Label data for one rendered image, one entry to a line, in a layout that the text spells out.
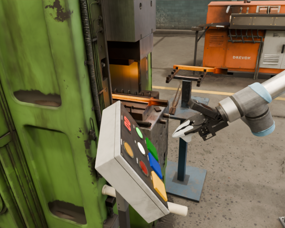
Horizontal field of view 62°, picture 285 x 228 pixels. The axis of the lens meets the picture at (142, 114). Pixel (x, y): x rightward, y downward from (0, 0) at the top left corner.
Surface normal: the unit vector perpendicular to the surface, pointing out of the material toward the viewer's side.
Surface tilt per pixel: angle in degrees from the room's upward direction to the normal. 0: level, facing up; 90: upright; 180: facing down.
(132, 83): 90
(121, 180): 90
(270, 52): 90
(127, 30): 90
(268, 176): 0
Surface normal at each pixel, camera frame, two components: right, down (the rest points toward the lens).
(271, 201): -0.03, -0.88
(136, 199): 0.08, 0.47
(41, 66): -0.35, 0.44
